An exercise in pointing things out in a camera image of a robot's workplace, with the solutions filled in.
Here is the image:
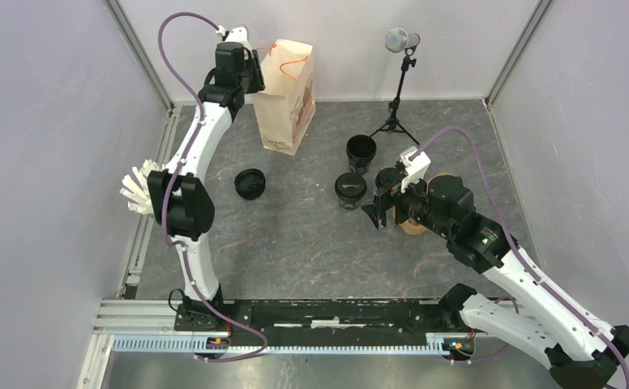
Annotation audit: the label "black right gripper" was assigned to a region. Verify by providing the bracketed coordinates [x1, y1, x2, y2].
[361, 168, 453, 239]

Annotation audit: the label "black cup lid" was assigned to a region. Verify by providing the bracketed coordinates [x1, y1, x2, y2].
[375, 167, 404, 190]
[334, 172, 367, 199]

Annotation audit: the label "paper takeout bag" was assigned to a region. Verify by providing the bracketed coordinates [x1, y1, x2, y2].
[252, 39, 316, 156]

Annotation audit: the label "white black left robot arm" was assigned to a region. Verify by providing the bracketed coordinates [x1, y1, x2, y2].
[147, 41, 264, 331]

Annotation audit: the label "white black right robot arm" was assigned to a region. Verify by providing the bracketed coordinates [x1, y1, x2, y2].
[362, 175, 629, 388]

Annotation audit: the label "stack of black cups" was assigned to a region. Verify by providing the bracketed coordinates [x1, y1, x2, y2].
[345, 135, 377, 174]

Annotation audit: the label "stack of black lids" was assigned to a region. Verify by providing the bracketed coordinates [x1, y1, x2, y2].
[233, 169, 266, 200]

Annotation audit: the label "microphone on black tripod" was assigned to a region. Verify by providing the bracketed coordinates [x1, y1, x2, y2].
[370, 28, 421, 145]

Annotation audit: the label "white straws in cup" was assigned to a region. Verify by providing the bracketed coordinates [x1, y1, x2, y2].
[119, 160, 160, 215]

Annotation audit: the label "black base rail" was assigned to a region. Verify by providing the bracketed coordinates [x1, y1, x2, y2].
[94, 297, 563, 356]

